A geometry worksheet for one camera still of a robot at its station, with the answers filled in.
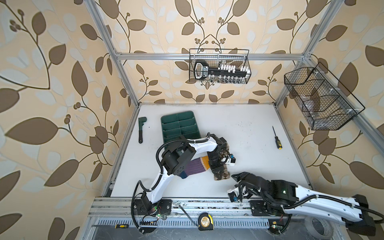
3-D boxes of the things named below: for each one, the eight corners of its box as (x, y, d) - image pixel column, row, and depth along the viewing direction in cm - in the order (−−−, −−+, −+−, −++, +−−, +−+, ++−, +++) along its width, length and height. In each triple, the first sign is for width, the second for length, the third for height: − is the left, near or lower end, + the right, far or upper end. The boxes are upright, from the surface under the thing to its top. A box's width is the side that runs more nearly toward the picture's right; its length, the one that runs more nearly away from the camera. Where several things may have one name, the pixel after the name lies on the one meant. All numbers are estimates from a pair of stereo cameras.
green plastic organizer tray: (164, 145, 99) (162, 139, 94) (162, 122, 112) (160, 115, 106) (199, 138, 103) (199, 132, 97) (193, 116, 115) (193, 110, 110)
